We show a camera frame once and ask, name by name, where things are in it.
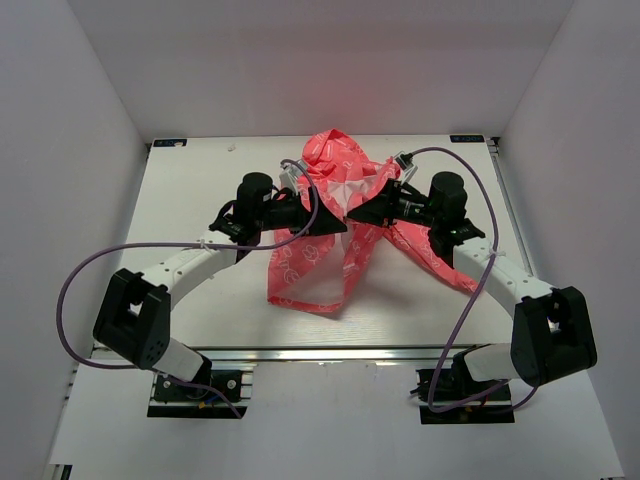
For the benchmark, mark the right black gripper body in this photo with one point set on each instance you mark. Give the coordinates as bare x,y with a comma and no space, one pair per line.
407,208

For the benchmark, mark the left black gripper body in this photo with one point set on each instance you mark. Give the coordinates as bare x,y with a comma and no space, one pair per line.
288,214

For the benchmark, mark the pink hooded kids jacket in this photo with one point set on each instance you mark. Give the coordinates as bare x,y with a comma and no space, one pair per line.
318,274

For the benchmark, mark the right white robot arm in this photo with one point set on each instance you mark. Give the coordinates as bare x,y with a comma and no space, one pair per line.
551,337

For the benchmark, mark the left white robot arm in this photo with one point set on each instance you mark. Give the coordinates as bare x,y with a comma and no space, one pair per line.
135,314

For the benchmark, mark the right blue corner label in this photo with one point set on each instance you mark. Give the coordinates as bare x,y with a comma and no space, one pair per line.
466,138

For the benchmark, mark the blue corner label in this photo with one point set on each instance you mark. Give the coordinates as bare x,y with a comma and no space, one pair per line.
466,138
169,143

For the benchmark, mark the left blue corner label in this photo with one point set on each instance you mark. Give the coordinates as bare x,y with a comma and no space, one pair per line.
169,143

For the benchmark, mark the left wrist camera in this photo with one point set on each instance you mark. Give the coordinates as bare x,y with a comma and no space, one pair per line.
291,172

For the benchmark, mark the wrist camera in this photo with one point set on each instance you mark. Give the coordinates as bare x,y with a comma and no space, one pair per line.
291,172
407,166

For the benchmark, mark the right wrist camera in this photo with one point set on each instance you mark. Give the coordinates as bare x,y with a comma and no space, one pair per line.
407,166

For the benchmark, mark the aluminium right side rail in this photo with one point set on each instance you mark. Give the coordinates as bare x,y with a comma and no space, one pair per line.
494,152

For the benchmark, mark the aluminium rail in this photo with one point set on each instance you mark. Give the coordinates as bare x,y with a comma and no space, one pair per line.
348,353
494,152

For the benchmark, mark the aluminium front rail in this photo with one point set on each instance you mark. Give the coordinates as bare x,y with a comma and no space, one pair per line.
348,353

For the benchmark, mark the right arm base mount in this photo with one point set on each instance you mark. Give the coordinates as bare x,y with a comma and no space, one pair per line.
492,409

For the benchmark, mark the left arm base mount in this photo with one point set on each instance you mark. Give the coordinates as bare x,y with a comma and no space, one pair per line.
227,398

